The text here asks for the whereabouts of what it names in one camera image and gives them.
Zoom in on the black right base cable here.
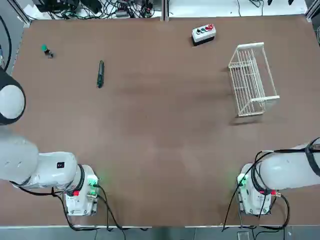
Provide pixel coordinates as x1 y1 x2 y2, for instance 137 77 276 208
221 181 245 232

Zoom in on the green utility knife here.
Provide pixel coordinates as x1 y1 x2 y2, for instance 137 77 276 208
96 59 106 89

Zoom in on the black left base cable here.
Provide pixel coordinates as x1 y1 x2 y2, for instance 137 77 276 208
91 183 127 240

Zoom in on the aluminium frame post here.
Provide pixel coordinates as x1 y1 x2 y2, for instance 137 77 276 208
161 0 169 22

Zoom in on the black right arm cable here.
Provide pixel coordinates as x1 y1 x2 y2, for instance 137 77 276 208
252 142 320 231

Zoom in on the green push button switch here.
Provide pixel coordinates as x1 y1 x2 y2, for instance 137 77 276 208
40 43 55 60

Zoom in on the black base cable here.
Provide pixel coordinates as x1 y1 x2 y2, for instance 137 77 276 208
221 181 245 232
91 183 127 240

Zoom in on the white wire rack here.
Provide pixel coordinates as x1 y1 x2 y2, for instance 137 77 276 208
227 41 280 118

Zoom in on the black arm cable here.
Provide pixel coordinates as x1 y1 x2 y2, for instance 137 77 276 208
252 142 320 231
0 14 98 231

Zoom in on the white push-button control box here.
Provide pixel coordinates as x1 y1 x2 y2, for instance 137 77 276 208
191 23 217 47

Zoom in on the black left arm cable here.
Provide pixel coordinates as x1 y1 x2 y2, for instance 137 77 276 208
0 14 98 231

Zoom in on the grey power strip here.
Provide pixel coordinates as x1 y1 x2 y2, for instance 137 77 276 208
115 8 133 18

